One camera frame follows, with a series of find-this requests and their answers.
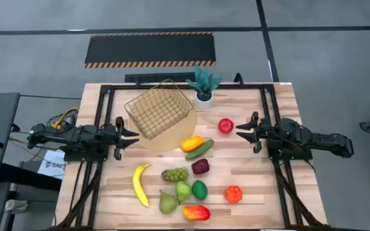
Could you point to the green cucumber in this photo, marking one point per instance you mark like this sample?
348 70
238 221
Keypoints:
199 149

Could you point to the black metal table frame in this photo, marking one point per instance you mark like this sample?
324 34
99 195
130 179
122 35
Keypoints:
188 86

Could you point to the black perforated bar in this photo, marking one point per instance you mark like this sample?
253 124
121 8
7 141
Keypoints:
156 78

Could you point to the black hazard striped floor mat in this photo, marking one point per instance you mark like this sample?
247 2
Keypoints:
149 49

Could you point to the bumpy orange fruit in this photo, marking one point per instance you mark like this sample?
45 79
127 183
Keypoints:
234 194

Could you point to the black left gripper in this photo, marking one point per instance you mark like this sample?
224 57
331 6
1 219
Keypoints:
109 136

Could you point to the yellow banana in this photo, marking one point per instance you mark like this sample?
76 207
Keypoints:
138 186

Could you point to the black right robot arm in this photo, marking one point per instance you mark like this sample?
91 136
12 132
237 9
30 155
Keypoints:
310 141

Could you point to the dark green lime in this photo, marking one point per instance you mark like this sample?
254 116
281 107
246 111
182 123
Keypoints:
199 190

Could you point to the red apple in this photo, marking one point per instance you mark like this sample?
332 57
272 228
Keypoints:
225 125

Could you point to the yellow orange mango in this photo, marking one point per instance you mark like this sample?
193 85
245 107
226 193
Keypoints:
192 143

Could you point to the round woven placemat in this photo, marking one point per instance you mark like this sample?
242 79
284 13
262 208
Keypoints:
178 134

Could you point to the white printed paper sign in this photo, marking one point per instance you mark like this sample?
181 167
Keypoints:
54 165

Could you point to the green grape bunch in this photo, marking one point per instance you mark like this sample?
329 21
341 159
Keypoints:
175 174

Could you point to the large olive green pear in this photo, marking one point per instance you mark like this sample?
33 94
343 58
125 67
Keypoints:
167 203

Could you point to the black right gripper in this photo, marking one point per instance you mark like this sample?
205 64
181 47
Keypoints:
263 131

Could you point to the small light green pear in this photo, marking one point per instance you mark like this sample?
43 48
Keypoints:
182 191

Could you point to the white power adapter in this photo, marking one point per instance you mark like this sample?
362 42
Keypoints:
16 205

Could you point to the red yellow mango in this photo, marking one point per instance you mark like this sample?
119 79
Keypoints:
196 213

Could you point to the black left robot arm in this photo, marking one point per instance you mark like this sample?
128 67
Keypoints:
75 136

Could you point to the potted plant in white pot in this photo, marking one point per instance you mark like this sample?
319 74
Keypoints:
204 93

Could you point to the dark red bell pepper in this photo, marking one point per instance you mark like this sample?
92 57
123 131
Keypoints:
200 166

